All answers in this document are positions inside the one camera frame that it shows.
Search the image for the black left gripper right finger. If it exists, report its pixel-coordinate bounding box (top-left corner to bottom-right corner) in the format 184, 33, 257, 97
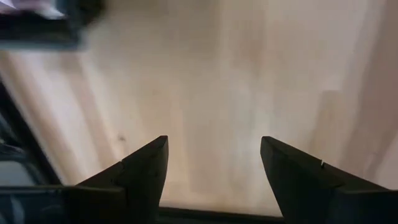
260, 136, 388, 224

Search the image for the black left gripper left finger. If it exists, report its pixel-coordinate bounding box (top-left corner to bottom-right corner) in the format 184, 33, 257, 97
77, 135, 170, 224

